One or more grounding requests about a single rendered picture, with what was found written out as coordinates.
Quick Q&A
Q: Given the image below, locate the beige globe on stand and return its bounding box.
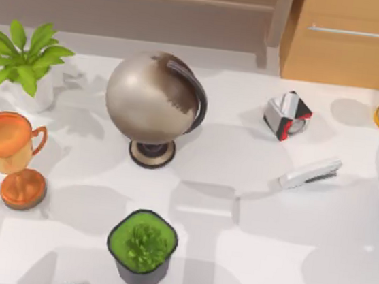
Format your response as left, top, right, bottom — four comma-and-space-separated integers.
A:
97, 46, 215, 176

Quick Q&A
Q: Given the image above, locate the red white black cube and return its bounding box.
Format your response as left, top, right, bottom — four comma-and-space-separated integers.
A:
261, 87, 316, 145

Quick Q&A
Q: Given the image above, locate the grey pot with green plant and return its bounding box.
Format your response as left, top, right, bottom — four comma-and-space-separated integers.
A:
101, 205, 182, 284

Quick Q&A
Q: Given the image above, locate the white stapler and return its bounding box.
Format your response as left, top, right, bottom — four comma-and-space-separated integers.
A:
277, 152, 343, 196

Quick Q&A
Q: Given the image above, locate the open wooden shelf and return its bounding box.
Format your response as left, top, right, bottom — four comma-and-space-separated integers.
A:
0, 0, 295, 72

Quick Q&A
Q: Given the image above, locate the orange trophy cup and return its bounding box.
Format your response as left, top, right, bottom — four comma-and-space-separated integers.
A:
0, 110, 56, 214

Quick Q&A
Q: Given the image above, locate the wooden cupboard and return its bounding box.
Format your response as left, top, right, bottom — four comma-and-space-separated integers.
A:
277, 0, 379, 91

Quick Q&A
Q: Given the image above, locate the leafy plant in white pot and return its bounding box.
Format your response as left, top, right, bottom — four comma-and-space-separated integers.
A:
0, 17, 79, 118

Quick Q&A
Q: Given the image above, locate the long metal handle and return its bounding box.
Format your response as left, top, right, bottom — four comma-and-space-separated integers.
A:
307, 23, 379, 39

